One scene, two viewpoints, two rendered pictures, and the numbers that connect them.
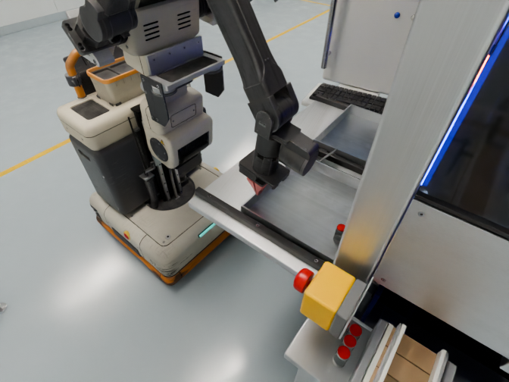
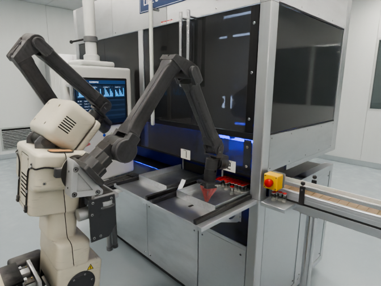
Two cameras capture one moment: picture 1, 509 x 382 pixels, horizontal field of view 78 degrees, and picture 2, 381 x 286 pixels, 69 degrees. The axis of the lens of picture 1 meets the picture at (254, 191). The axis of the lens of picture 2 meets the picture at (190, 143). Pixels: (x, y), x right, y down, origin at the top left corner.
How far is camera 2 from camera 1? 1.28 m
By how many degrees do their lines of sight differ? 76
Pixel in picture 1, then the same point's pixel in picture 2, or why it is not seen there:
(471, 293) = (280, 152)
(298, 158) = (226, 160)
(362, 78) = not seen: hidden behind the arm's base
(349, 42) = not seen: hidden behind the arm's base
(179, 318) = not seen: outside the picture
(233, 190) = (195, 214)
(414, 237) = (271, 146)
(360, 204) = (263, 146)
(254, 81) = (216, 135)
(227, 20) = (207, 117)
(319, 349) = (280, 204)
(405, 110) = (267, 114)
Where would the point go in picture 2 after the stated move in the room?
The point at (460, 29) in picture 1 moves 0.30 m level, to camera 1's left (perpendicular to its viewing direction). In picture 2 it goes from (270, 97) to (281, 101)
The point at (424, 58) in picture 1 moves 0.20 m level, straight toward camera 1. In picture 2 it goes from (267, 104) to (313, 106)
